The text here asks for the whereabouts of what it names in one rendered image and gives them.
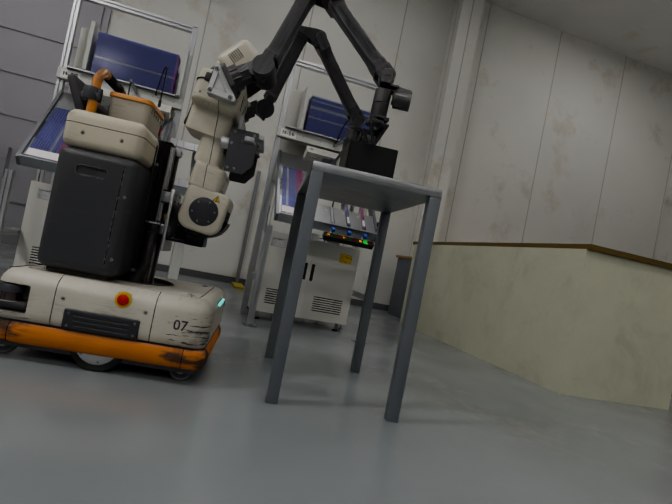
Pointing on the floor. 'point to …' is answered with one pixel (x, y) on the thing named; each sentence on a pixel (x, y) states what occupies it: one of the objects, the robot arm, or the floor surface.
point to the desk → (399, 285)
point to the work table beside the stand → (352, 187)
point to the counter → (556, 315)
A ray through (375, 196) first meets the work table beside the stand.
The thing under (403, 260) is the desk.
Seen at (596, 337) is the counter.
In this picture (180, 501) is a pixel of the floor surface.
